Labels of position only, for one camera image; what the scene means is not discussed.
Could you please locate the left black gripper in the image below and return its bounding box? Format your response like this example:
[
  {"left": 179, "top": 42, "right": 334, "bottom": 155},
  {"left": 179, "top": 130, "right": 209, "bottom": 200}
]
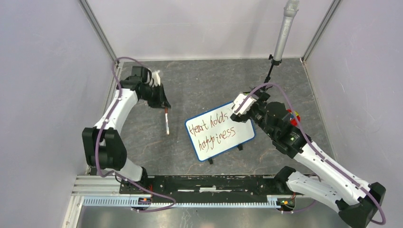
[{"left": 140, "top": 83, "right": 171, "bottom": 109}]

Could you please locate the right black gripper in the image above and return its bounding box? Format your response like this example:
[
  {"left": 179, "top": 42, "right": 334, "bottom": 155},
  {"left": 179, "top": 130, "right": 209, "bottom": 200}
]
[{"left": 230, "top": 86, "right": 276, "bottom": 138}]

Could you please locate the white marker pen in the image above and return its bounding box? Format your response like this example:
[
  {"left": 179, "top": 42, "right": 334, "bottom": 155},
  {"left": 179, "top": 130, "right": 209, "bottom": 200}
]
[{"left": 164, "top": 113, "right": 170, "bottom": 135}]

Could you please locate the blue framed whiteboard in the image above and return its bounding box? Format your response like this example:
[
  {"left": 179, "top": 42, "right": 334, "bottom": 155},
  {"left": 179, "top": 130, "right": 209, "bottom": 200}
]
[{"left": 184, "top": 102, "right": 256, "bottom": 162}]

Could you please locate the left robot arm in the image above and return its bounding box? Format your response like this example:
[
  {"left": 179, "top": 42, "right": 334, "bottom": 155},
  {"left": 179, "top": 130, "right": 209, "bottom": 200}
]
[{"left": 82, "top": 66, "right": 171, "bottom": 194}]

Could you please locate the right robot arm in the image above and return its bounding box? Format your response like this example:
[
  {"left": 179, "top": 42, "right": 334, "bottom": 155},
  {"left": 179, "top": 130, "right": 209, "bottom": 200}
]
[{"left": 231, "top": 93, "right": 386, "bottom": 228}]

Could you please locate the black microphone tripod stand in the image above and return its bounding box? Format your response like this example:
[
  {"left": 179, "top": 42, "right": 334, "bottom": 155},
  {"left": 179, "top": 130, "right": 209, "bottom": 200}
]
[{"left": 263, "top": 54, "right": 281, "bottom": 95}]

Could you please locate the red plate with blocks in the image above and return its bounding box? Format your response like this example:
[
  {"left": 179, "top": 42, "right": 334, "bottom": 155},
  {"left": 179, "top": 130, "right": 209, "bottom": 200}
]
[{"left": 287, "top": 109, "right": 300, "bottom": 126}]

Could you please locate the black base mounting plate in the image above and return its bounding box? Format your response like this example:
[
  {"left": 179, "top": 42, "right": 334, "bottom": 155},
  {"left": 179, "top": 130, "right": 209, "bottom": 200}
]
[{"left": 139, "top": 175, "right": 295, "bottom": 203}]

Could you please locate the silver microphone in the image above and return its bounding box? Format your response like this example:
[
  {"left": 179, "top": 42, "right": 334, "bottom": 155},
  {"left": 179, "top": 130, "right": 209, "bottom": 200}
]
[{"left": 272, "top": 0, "right": 300, "bottom": 66}]

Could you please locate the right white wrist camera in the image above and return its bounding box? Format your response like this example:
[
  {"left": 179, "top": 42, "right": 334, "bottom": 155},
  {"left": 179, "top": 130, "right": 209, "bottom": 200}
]
[{"left": 231, "top": 93, "right": 257, "bottom": 115}]

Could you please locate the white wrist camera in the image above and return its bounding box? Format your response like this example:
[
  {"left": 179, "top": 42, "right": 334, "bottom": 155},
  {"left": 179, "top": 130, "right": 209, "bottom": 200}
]
[
  {"left": 148, "top": 70, "right": 161, "bottom": 87},
  {"left": 231, "top": 93, "right": 257, "bottom": 115}
]

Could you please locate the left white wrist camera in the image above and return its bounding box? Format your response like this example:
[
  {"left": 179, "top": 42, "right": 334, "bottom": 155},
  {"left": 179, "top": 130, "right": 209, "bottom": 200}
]
[{"left": 148, "top": 70, "right": 161, "bottom": 87}]

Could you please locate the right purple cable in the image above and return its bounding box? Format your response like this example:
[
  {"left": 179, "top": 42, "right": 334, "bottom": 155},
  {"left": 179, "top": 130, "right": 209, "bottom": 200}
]
[{"left": 234, "top": 83, "right": 387, "bottom": 226}]

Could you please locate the purple cable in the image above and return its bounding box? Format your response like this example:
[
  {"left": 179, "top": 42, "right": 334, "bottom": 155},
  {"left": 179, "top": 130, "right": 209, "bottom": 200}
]
[
  {"left": 94, "top": 57, "right": 177, "bottom": 213},
  {"left": 234, "top": 83, "right": 387, "bottom": 226}
]

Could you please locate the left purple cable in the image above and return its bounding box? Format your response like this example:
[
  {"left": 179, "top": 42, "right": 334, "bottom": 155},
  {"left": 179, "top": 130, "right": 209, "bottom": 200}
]
[{"left": 94, "top": 57, "right": 177, "bottom": 213}]

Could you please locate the aluminium slotted cable rail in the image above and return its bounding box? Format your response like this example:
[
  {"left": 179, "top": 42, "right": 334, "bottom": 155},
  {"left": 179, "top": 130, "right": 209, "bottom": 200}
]
[{"left": 83, "top": 196, "right": 295, "bottom": 209}]

